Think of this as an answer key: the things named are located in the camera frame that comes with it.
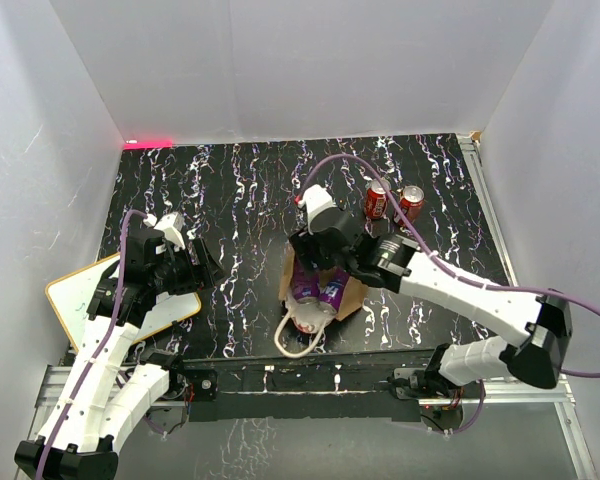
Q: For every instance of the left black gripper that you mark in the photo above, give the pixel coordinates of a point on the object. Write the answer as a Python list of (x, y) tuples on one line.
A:
[(209, 272)]

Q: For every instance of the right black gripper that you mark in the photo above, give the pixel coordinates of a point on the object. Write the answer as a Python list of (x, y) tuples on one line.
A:
[(306, 242)]

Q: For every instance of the purple Fanta can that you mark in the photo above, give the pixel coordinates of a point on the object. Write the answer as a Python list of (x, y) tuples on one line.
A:
[(331, 295), (305, 286)]

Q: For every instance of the burlap canvas tote bag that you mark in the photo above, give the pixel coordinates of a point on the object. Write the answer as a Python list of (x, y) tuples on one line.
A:
[(309, 319)]

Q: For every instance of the red Coca-Cola can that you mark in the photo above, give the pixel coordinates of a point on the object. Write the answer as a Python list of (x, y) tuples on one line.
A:
[(411, 201), (376, 201)]

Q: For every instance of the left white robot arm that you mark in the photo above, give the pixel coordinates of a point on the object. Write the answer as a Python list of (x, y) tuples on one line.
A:
[(93, 417)]

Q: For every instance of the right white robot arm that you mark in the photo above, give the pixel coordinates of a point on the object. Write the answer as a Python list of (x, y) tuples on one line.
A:
[(530, 331)]

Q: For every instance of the yellow-framed whiteboard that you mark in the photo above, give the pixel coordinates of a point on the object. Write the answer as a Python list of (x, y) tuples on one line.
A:
[(70, 295)]

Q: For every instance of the pink tape strip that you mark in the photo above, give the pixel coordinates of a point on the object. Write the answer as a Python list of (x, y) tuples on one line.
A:
[(147, 144)]

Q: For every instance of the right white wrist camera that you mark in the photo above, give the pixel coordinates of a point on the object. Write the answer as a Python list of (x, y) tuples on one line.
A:
[(313, 201)]

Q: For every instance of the aluminium frame rail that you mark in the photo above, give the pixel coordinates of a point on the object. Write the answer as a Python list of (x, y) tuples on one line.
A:
[(239, 194)]

